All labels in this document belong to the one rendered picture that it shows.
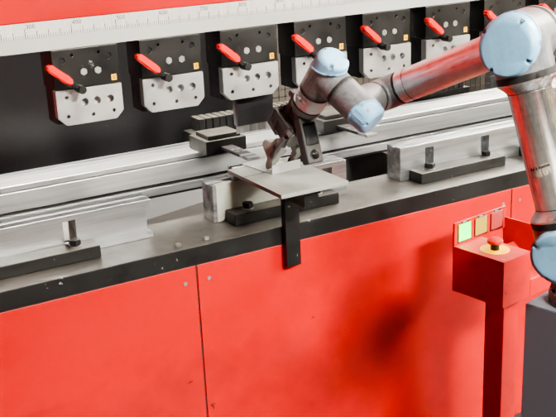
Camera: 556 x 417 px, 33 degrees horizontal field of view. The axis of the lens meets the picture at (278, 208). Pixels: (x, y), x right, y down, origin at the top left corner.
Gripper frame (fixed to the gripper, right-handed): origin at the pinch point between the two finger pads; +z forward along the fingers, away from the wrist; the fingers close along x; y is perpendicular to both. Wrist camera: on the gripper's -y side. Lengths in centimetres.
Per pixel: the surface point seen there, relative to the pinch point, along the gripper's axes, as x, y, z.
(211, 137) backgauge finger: 0.9, 23.6, 17.4
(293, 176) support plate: 1.7, -6.1, -3.7
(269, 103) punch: -3.5, 15.1, -4.6
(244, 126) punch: 3.1, 13.3, 0.1
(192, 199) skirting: -129, 137, 243
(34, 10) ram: 53, 36, -24
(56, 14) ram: 48, 35, -23
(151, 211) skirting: -101, 134, 240
